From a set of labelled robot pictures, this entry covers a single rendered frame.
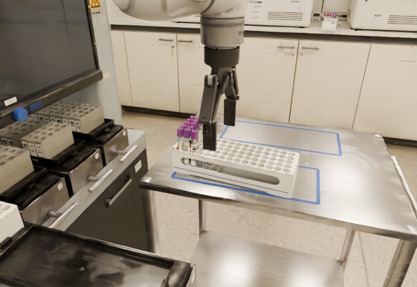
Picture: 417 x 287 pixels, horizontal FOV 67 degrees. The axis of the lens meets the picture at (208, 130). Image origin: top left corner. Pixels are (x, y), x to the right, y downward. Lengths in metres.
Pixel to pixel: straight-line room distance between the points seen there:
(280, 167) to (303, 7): 2.00
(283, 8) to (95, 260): 2.29
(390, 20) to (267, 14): 0.86
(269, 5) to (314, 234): 1.68
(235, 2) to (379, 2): 2.08
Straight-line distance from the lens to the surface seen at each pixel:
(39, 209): 0.83
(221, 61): 0.65
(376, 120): 2.86
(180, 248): 1.73
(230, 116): 0.79
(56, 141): 0.94
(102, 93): 1.11
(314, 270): 1.33
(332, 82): 2.71
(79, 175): 0.92
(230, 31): 0.63
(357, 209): 0.75
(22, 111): 0.82
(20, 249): 0.71
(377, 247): 1.94
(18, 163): 0.87
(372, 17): 2.65
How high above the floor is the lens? 1.26
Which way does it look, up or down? 26 degrees down
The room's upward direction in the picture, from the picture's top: straight up
